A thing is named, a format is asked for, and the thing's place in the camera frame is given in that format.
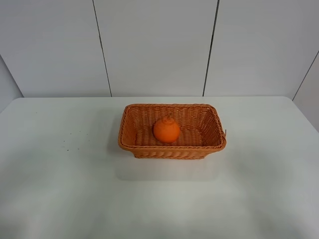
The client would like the orange fruit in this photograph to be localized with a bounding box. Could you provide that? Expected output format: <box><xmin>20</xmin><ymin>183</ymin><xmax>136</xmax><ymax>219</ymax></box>
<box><xmin>153</xmin><ymin>115</ymin><xmax>180</xmax><ymax>143</ymax></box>

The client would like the orange wicker basket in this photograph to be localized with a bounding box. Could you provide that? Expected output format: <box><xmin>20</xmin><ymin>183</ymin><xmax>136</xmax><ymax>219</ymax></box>
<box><xmin>118</xmin><ymin>104</ymin><xmax>226</xmax><ymax>159</ymax></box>

